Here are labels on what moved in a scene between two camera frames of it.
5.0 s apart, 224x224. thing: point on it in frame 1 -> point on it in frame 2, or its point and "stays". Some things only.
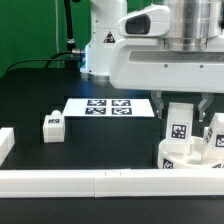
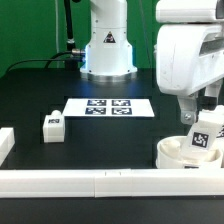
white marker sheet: x=108 y=107 stays
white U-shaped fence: x=103 y=183 stays
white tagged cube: x=179 y=133 -> x=201 y=137
